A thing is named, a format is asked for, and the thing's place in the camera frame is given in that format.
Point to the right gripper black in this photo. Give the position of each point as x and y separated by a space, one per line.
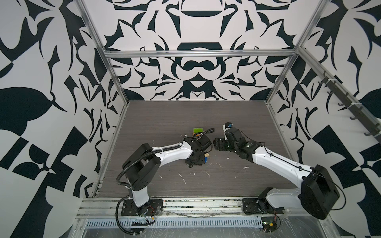
222 144

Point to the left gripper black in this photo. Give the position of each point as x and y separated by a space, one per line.
201 163

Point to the green wood block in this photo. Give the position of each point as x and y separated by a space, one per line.
197 130

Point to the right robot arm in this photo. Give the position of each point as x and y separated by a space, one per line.
315 191

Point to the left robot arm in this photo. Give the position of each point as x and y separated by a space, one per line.
140 168

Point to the small green circuit board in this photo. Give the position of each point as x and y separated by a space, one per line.
270 224

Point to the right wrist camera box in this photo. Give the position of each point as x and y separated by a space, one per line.
227 126

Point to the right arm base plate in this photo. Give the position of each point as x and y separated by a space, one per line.
255 206

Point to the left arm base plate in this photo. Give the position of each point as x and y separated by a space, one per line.
151 208

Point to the white cable duct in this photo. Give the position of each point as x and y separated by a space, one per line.
183 222

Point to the black hook rail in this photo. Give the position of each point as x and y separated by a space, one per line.
358 110

